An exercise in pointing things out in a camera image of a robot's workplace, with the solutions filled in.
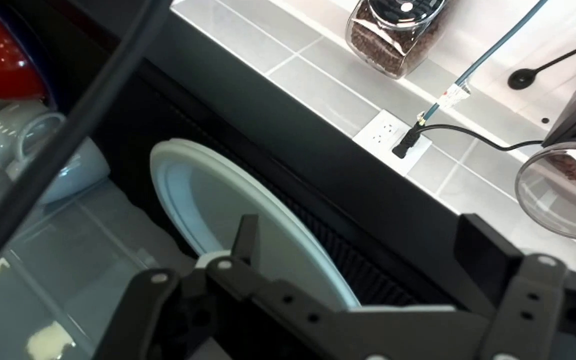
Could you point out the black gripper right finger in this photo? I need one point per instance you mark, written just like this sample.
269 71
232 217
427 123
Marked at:
486 256

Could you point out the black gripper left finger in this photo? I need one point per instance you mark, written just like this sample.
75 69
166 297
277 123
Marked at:
229 273

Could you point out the white mug on shelf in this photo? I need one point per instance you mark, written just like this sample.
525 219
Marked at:
25 131

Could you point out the black coffee grinder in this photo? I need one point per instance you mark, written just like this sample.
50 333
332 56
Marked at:
546 181

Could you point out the glass jar of coffee beans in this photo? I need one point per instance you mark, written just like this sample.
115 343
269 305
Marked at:
395 35

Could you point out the white wall outlet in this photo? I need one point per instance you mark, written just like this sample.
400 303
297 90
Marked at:
382 133

